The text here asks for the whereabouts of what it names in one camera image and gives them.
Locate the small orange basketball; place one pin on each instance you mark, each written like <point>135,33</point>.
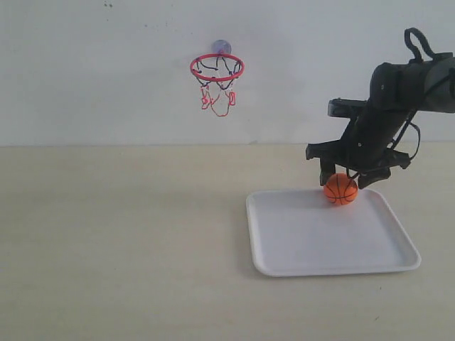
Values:
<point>340,189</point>

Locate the white plastic tray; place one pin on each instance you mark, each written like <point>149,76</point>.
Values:
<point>299,233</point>

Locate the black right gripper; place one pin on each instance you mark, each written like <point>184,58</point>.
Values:
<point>363,147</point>

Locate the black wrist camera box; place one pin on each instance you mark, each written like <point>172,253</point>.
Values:
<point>345,108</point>

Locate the red mini basketball hoop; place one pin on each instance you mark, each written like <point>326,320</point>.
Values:
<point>216,74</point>

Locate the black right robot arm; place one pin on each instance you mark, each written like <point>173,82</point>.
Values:
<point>426,86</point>

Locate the clear suction cup mount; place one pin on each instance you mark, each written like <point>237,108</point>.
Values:
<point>221,47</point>

